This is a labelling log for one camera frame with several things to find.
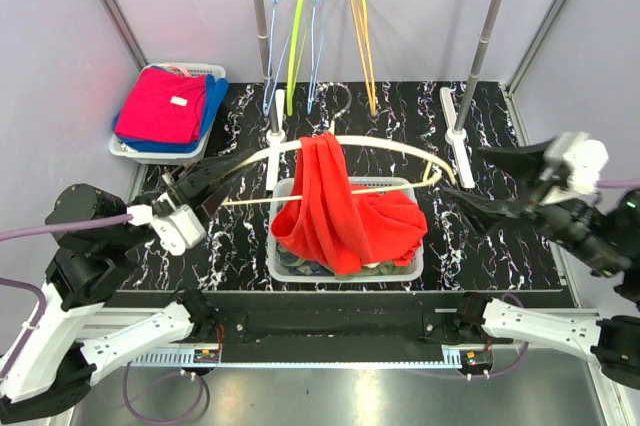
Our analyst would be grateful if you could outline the white hanger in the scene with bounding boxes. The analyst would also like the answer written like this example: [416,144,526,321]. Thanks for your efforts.
[219,81,458,207]

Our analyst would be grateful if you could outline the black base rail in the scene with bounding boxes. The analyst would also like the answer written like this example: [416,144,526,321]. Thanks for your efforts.
[104,288,576,365]

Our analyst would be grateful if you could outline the olive green tank top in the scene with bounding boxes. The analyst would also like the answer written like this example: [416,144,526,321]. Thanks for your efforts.
[276,245,406,281]

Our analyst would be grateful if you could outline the small white basket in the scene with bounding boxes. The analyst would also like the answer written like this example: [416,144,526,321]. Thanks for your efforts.
[109,63,227,165]

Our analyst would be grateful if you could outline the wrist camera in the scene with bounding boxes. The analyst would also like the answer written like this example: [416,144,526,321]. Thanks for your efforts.
[126,205,206,256]
[541,132,609,196]

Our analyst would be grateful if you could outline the yellow plastic hanger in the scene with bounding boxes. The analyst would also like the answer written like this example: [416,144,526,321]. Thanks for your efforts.
[349,0,378,116]

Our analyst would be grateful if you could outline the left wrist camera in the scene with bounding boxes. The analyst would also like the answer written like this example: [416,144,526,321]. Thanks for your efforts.
[126,205,206,256]

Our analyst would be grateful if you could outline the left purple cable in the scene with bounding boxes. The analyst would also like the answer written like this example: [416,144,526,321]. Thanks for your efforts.
[0,212,214,423]

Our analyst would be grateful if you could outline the light blue wire hanger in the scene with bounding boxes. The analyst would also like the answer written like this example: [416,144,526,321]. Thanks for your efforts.
[262,0,291,117]

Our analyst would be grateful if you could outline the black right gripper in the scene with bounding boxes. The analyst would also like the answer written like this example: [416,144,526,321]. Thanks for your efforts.
[438,129,628,273]

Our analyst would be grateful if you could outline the red tank top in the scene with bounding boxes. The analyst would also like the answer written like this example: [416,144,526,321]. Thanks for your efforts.
[271,134,428,275]

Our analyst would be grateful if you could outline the folded clothes stack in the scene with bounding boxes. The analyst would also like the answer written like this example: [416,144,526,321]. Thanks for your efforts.
[112,66,229,154]

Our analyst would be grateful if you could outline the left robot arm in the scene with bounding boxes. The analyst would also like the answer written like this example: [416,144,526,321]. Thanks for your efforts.
[1,149,252,424]

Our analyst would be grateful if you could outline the white plastic mesh basket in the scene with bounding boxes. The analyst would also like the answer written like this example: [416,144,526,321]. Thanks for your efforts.
[266,177,424,284]

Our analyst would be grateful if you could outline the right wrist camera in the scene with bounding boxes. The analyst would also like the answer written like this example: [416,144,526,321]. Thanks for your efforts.
[541,132,609,196]

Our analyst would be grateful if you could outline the lime green hanger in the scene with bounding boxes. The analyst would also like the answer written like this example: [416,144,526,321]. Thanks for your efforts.
[285,0,306,117]

